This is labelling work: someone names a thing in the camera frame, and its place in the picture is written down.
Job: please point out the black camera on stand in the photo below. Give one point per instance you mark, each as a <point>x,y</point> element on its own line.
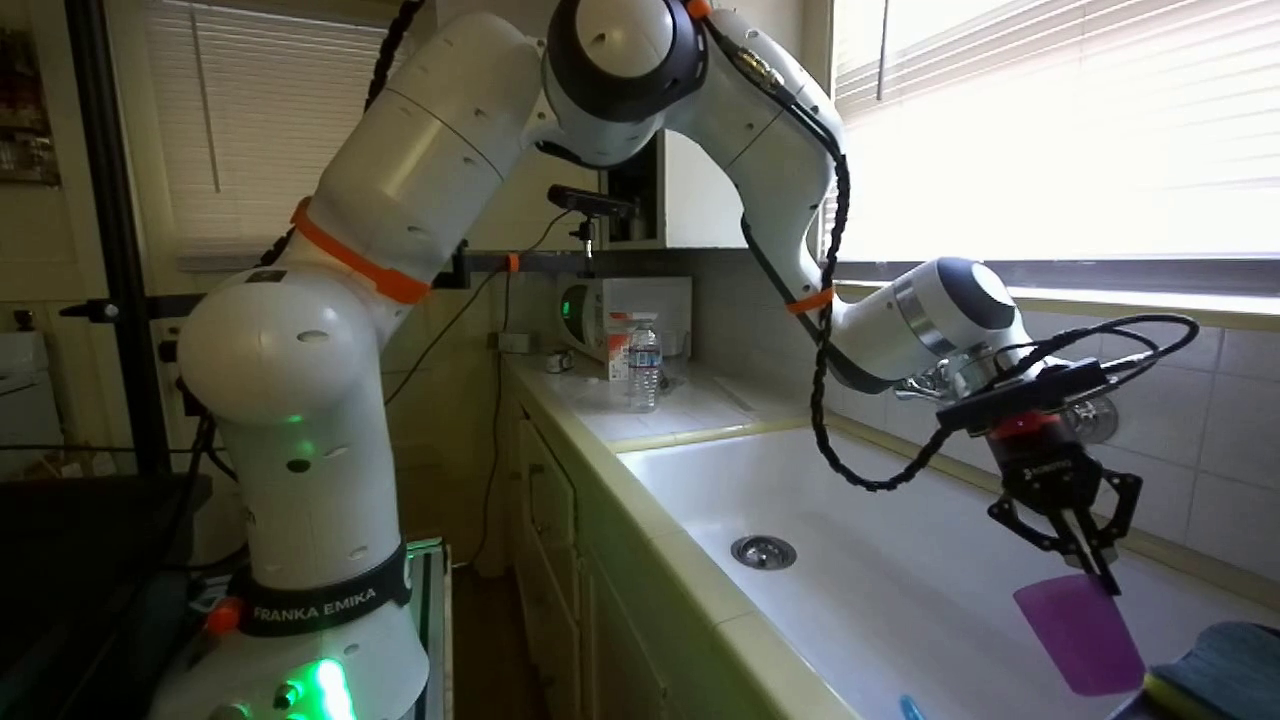
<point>590,204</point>

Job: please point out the white sink basin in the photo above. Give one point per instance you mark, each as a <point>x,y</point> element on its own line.
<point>893,592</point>

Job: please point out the white wall cabinet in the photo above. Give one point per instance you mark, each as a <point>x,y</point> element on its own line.
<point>680,198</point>

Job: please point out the clear water bottle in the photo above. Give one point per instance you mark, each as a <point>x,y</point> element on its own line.
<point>647,362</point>

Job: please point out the white window blinds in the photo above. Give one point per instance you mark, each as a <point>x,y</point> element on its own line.
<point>1063,129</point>

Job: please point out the grey cloth sponge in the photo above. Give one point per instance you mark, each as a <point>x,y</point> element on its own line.
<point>1228,675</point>

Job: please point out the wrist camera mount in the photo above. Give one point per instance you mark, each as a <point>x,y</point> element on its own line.
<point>1049,390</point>

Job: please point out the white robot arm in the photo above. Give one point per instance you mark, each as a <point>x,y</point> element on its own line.
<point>287,352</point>

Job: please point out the robot base with led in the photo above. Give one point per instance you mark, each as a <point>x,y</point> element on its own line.
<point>387,666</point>

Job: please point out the sink drain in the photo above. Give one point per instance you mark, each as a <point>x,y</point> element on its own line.
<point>767,553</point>

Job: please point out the white appliance green light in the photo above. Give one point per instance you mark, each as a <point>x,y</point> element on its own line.
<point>595,310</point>

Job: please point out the purple plastic cup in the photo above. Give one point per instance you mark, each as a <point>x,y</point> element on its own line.
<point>1086,632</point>

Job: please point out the chrome wall faucet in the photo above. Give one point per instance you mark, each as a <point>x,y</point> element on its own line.
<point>1094,419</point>

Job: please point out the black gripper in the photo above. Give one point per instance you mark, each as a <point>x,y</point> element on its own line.
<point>1059,497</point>

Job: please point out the clear bottle orange label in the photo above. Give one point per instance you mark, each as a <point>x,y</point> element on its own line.
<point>617,341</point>

